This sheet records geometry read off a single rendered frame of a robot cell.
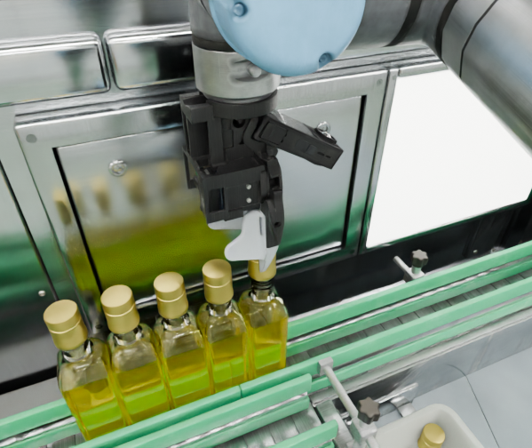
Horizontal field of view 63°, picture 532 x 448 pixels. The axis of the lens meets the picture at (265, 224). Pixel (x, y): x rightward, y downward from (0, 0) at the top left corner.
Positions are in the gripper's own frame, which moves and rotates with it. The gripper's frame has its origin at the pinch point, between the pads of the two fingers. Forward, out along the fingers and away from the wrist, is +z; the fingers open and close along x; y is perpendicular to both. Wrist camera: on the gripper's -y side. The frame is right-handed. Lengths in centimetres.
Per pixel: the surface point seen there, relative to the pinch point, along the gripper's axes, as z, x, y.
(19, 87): -18.5, -13.2, 20.7
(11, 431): 22.6, -3.7, 34.6
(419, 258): 16.1, -3.9, -31.5
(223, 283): 1.8, 1.7, 5.5
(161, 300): 2.4, 0.9, 12.7
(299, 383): 20.6, 6.6, -3.0
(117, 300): 0.8, 0.4, 17.1
